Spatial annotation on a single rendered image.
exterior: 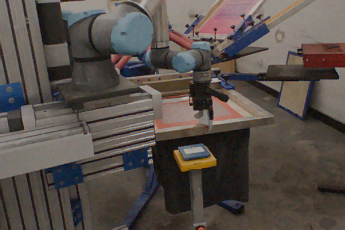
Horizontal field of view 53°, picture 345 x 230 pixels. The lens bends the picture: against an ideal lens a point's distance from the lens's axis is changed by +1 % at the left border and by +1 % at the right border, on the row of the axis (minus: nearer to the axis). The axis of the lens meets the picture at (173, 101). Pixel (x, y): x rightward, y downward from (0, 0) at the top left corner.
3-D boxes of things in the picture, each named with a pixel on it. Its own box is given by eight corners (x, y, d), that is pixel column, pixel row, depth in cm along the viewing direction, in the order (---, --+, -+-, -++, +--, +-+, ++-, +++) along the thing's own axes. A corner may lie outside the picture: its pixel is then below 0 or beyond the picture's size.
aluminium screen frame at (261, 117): (274, 124, 151) (274, 116, 150) (141, 143, 140) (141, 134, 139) (215, 83, 225) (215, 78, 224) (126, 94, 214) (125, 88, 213)
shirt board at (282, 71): (331, 75, 261) (332, 64, 259) (338, 89, 224) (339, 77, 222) (164, 74, 302) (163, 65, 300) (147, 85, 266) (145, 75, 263)
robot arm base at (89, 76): (76, 94, 102) (71, 61, 99) (68, 83, 115) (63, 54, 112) (125, 85, 108) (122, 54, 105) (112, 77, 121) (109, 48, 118)
